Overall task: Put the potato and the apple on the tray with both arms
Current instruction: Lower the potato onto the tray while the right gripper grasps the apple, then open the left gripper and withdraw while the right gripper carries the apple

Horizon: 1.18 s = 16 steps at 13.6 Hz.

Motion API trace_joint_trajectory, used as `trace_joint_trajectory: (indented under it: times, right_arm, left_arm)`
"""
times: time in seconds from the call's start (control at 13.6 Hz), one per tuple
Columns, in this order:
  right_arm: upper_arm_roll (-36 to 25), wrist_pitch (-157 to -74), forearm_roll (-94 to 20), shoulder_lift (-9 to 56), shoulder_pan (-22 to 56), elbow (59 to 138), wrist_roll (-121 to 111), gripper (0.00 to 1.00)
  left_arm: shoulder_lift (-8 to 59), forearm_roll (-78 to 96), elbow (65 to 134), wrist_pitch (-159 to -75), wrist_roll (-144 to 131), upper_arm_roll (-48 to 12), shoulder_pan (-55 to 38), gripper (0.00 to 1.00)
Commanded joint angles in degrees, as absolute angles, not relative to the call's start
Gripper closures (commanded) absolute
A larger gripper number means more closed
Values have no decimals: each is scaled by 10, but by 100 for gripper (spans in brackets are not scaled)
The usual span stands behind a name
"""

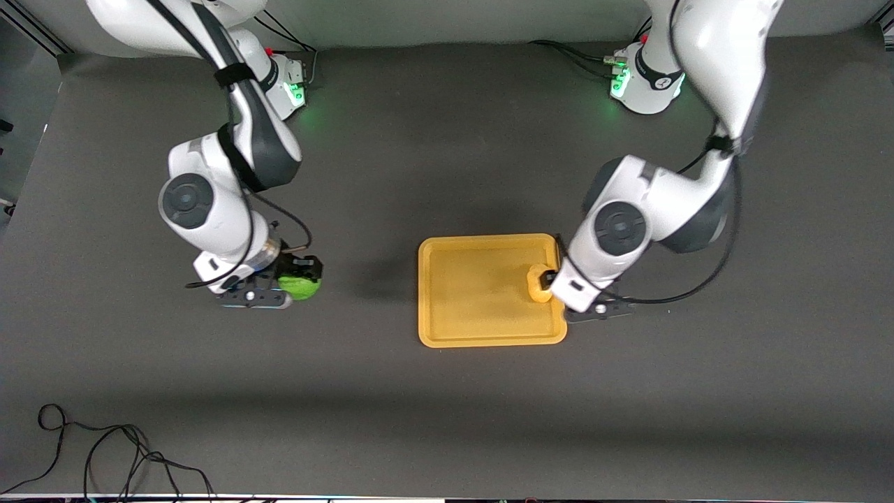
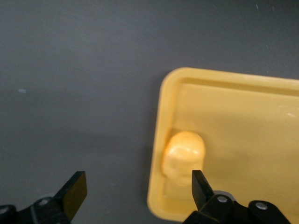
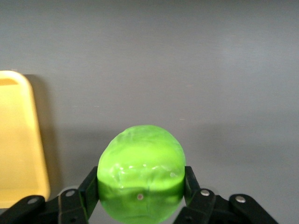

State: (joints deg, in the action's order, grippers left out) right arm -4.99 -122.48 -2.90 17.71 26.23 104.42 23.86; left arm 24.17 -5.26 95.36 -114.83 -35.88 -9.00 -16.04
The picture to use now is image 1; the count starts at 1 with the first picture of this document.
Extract yellow potato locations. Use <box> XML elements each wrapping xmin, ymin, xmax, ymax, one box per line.
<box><xmin>526</xmin><ymin>263</ymin><xmax>559</xmax><ymax>303</ymax></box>

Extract green apple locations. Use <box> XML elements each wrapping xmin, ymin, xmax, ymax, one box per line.
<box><xmin>277</xmin><ymin>275</ymin><xmax>322</xmax><ymax>302</ymax></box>

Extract yellow plastic tray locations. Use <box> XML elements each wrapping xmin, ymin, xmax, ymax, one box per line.
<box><xmin>418</xmin><ymin>233</ymin><xmax>568</xmax><ymax>349</ymax></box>

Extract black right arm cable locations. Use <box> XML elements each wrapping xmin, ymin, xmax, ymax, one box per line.
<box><xmin>143</xmin><ymin>0</ymin><xmax>313</xmax><ymax>291</ymax></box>

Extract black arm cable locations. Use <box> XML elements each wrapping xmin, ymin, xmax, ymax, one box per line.
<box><xmin>143</xmin><ymin>0</ymin><xmax>313</xmax><ymax>291</ymax></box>
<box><xmin>615</xmin><ymin>136</ymin><xmax>742</xmax><ymax>306</ymax></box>

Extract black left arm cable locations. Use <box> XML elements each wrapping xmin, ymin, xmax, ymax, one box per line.
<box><xmin>615</xmin><ymin>136</ymin><xmax>742</xmax><ymax>306</ymax></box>

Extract black base cable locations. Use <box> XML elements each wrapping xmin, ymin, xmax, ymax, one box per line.
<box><xmin>251</xmin><ymin>14</ymin><xmax>319</xmax><ymax>86</ymax></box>
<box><xmin>529</xmin><ymin>40</ymin><xmax>624</xmax><ymax>79</ymax></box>

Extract black floor cable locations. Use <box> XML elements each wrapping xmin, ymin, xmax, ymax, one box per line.
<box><xmin>0</xmin><ymin>404</ymin><xmax>217</xmax><ymax>501</ymax></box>

